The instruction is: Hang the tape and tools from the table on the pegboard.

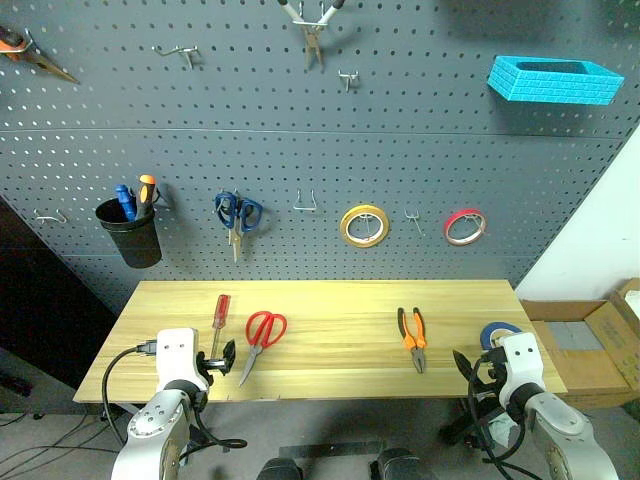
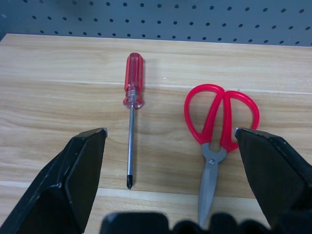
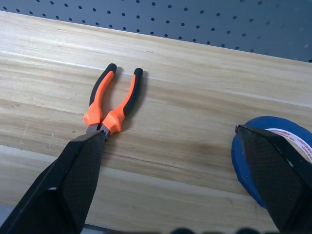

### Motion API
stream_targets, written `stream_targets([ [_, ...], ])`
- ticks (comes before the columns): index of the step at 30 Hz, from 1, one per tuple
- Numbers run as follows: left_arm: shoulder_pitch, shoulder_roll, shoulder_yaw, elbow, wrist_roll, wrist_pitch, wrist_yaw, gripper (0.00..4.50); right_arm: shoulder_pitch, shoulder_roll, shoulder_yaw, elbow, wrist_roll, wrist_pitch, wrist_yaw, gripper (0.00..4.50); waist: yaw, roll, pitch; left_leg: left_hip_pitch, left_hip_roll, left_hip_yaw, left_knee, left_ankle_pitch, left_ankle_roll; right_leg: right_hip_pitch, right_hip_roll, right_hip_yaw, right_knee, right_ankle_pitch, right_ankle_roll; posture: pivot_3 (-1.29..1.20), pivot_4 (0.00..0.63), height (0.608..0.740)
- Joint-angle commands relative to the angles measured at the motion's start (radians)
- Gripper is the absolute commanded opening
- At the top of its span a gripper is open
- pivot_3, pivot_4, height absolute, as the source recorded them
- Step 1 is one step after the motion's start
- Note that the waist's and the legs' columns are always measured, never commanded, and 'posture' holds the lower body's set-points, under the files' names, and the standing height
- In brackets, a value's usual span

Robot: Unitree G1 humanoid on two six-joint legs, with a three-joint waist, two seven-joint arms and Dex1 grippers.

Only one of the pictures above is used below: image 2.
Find blue perforated pegboard wall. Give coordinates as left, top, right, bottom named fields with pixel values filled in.
left=0, top=0, right=312, bottom=47

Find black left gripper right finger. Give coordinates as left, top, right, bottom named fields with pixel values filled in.
left=234, top=127, right=312, bottom=231

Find red handled screwdriver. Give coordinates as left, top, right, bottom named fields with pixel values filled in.
left=122, top=52, right=145, bottom=191

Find red handled scissors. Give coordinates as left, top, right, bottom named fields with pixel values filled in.
left=184, top=83, right=260, bottom=227

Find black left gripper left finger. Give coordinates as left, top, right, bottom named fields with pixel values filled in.
left=0, top=127, right=108, bottom=234

